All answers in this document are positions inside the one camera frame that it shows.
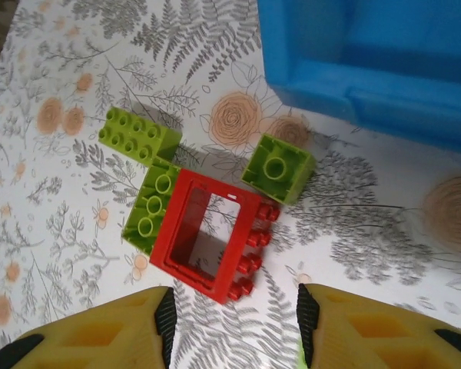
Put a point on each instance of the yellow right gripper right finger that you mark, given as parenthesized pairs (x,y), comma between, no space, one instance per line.
(369,330)

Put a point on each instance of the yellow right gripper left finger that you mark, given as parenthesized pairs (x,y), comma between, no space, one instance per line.
(100,330)

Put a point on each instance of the red lego window frame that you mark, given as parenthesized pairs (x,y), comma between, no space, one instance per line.
(163,246)

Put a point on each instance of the green two-by-two lego brick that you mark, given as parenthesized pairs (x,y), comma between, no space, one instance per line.
(288,184)

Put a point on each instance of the green two-by-four lego brick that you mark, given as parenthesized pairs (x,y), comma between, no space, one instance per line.
(134,132)
(136,219)

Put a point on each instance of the floral patterned table cover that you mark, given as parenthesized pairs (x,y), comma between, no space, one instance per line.
(61,192)

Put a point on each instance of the blue plastic bin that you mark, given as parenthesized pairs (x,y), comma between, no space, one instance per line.
(311,57)

